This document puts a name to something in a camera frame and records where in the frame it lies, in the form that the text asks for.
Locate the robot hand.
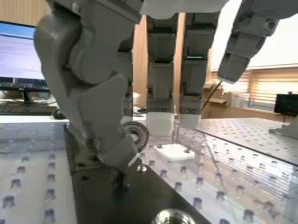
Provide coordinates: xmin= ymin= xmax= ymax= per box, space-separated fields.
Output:
xmin=33 ymin=0 xmax=298 ymax=169

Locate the clear box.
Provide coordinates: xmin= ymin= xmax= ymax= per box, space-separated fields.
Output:
xmin=0 ymin=121 xmax=298 ymax=224

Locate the computer screen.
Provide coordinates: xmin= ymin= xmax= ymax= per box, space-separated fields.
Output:
xmin=0 ymin=20 xmax=50 ymax=103

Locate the black computer mouse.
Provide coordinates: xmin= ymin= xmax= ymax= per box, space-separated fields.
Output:
xmin=51 ymin=109 xmax=67 ymax=120

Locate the black plate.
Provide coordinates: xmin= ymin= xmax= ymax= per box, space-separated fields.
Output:
xmin=63 ymin=124 xmax=212 ymax=224

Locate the black keyboard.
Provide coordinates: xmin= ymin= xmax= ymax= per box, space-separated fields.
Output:
xmin=0 ymin=100 xmax=58 ymax=117

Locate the silver round nut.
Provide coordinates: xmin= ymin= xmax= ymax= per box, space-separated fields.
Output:
xmin=151 ymin=208 xmax=196 ymax=224

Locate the small white square block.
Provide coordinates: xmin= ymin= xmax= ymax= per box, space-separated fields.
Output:
xmin=153 ymin=143 xmax=195 ymax=163

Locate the small black screen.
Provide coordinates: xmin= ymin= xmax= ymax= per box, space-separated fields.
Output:
xmin=272 ymin=93 xmax=298 ymax=117

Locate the metal bearing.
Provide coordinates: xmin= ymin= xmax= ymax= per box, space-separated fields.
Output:
xmin=122 ymin=120 xmax=150 ymax=153

